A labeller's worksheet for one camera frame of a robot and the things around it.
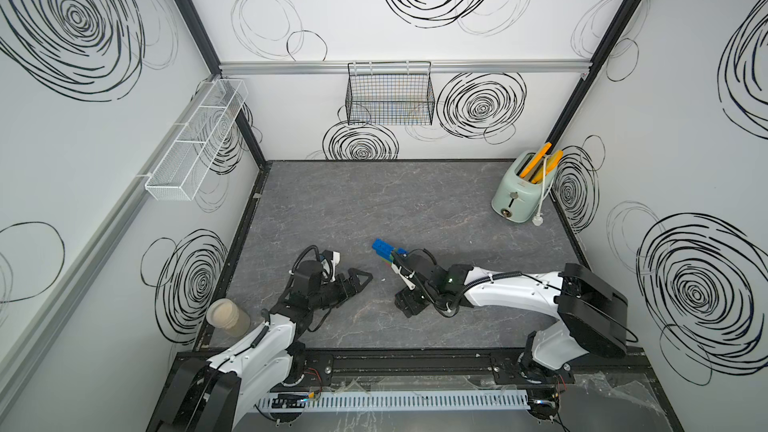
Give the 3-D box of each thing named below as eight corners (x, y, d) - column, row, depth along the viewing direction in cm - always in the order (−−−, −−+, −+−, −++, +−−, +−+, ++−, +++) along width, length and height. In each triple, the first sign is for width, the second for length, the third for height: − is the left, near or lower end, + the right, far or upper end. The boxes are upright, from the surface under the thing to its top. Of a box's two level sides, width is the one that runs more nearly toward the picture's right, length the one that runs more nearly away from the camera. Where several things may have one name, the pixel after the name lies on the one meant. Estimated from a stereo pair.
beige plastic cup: (222, 337, 81) (201, 325, 71) (230, 313, 85) (211, 298, 76) (250, 337, 81) (232, 325, 71) (256, 313, 85) (240, 298, 76)
